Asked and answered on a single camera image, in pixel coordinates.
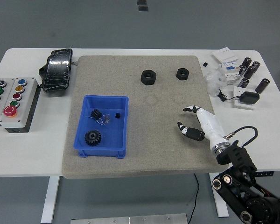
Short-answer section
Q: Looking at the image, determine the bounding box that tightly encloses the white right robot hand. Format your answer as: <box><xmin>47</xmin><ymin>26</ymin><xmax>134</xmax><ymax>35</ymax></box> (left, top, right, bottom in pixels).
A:
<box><xmin>176</xmin><ymin>105</ymin><xmax>227</xmax><ymax>150</ymax></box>

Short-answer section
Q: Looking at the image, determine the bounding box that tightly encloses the blue plastic box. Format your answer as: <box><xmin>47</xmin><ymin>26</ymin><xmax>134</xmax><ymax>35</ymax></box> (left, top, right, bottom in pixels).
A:
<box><xmin>74</xmin><ymin>94</ymin><xmax>130</xmax><ymax>159</ymax></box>

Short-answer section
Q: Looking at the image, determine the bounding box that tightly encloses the large black gear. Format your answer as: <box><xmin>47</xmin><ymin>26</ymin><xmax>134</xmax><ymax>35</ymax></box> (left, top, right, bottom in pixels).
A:
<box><xmin>84</xmin><ymin>130</ymin><xmax>102</xmax><ymax>147</ymax></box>

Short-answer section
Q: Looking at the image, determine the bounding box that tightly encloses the small black hex nut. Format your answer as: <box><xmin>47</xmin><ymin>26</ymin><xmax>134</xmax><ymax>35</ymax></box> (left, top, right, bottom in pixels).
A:
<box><xmin>176</xmin><ymin>68</ymin><xmax>190</xmax><ymax>81</ymax></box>

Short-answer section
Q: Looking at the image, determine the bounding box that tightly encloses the flat white box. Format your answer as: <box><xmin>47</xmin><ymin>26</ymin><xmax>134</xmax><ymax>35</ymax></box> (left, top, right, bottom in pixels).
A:
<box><xmin>211</xmin><ymin>47</ymin><xmax>239</xmax><ymax>63</ymax></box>

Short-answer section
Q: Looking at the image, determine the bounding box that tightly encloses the large black hex nut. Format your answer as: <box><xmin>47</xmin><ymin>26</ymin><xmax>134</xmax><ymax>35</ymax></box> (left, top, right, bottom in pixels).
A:
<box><xmin>140</xmin><ymin>69</ymin><xmax>157</xmax><ymax>85</ymax></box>

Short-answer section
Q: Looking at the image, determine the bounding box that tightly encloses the grey emergency-stop button box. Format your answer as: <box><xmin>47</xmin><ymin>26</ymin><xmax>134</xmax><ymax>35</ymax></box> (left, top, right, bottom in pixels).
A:
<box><xmin>0</xmin><ymin>77</ymin><xmax>39</xmax><ymax>133</ymax></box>

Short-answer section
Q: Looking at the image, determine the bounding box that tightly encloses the white square plate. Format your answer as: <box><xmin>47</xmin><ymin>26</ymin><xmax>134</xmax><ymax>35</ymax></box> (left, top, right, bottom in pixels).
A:
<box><xmin>232</xmin><ymin>86</ymin><xmax>257</xmax><ymax>110</ymax></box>

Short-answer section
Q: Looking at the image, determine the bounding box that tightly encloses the crumpled clear plastic bag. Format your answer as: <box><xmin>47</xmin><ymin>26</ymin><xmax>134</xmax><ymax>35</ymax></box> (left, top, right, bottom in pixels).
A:
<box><xmin>204</xmin><ymin>70</ymin><xmax>227</xmax><ymax>98</ymax></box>

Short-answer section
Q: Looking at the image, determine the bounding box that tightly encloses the black power adapter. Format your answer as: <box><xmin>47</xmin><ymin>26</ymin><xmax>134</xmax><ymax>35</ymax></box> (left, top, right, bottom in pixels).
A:
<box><xmin>239</xmin><ymin>91</ymin><xmax>260</xmax><ymax>105</ymax></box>

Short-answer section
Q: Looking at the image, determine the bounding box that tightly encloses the white circuit breaker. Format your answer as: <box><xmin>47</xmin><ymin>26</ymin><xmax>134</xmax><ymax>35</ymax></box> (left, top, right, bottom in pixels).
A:
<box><xmin>218</xmin><ymin>61</ymin><xmax>242</xmax><ymax>86</ymax></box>

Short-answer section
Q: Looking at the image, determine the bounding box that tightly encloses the grey-brown mat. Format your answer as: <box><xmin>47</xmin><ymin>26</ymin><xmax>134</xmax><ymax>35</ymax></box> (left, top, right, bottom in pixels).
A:
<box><xmin>62</xmin><ymin>55</ymin><xmax>230</xmax><ymax>180</ymax></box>

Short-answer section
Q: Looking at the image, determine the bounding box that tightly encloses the white table leg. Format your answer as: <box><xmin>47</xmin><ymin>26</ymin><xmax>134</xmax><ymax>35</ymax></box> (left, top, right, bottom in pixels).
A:
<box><xmin>41</xmin><ymin>176</ymin><xmax>61</xmax><ymax>224</ymax></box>
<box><xmin>209</xmin><ymin>173</ymin><xmax>230</xmax><ymax>217</ymax></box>

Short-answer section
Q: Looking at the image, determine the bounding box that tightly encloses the silver metal plate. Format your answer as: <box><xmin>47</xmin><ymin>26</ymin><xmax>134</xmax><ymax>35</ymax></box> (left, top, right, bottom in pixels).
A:
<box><xmin>70</xmin><ymin>213</ymin><xmax>188</xmax><ymax>224</ymax></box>

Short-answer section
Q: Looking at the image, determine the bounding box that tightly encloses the shiny black wrapped device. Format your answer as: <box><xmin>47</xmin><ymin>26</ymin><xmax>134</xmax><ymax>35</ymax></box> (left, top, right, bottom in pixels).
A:
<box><xmin>38</xmin><ymin>48</ymin><xmax>74</xmax><ymax>93</ymax></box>

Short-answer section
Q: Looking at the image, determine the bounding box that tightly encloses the black adapter cord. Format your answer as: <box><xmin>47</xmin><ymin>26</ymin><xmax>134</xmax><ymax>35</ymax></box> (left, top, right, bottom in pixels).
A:
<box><xmin>217</xmin><ymin>86</ymin><xmax>242</xmax><ymax>102</ymax></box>

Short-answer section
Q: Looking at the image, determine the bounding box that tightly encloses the black floor cable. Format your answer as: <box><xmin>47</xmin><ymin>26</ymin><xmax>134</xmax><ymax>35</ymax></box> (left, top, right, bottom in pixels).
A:
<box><xmin>186</xmin><ymin>173</ymin><xmax>200</xmax><ymax>220</ymax></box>

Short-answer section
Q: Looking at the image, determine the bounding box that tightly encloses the thin white string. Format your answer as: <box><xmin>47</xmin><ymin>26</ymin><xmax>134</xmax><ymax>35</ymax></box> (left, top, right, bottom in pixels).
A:
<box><xmin>88</xmin><ymin>115</ymin><xmax>104</xmax><ymax>125</ymax></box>

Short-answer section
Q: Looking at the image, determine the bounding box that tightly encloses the grey selector-switch button box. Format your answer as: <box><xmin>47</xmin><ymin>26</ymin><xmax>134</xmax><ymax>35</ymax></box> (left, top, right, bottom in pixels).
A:
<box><xmin>0</xmin><ymin>78</ymin><xmax>16</xmax><ymax>127</ymax></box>

